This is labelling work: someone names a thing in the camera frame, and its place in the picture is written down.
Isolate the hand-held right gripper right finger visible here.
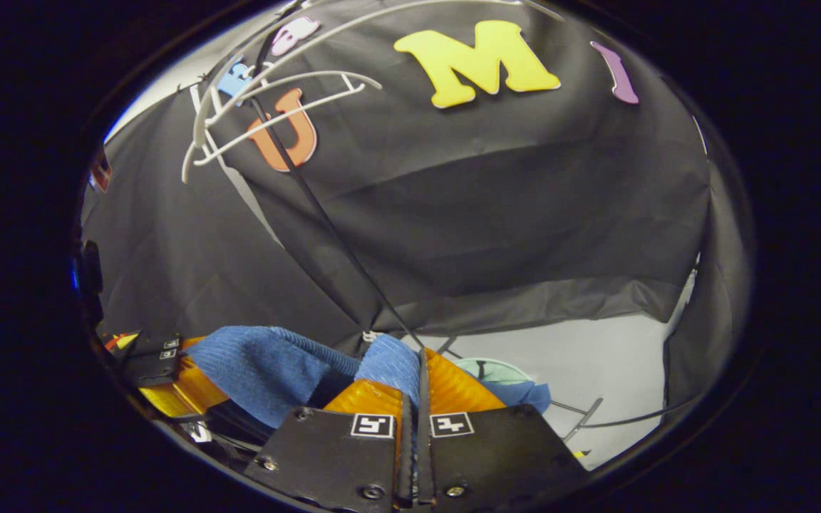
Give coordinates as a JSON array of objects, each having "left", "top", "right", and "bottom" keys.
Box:
[{"left": 418, "top": 348, "right": 589, "bottom": 510}]

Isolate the blue corduroy shirt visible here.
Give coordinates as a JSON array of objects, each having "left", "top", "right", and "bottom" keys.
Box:
[{"left": 184, "top": 326, "right": 552, "bottom": 428}]

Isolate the empty white clothes hanger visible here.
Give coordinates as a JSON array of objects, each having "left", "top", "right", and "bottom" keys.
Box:
[{"left": 181, "top": 70, "right": 383, "bottom": 185}]

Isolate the white clothes hanger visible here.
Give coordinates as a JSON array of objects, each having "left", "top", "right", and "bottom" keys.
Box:
[
  {"left": 181, "top": 70, "right": 383, "bottom": 185},
  {"left": 193, "top": 0, "right": 564, "bottom": 147}
]

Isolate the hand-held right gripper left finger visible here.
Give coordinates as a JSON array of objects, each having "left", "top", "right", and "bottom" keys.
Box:
[{"left": 245, "top": 379, "right": 415, "bottom": 512}]

